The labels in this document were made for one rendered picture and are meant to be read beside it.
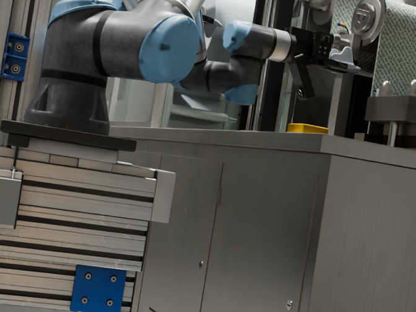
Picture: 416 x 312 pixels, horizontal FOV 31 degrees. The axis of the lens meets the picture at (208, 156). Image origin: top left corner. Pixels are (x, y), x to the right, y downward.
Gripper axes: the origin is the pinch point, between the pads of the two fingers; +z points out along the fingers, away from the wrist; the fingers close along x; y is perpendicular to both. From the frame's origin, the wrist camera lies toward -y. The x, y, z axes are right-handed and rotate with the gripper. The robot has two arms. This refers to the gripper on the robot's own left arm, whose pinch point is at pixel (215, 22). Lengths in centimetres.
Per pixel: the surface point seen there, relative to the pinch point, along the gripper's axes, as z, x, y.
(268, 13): 12.0, 9.4, -6.7
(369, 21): 9, 51, -7
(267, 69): 7.1, 20.3, 10.4
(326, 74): 30.2, 22.4, 7.0
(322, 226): -22, 79, 43
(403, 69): 18, 59, 3
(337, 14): 17.8, 31.6, -9.5
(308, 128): -18, 65, 24
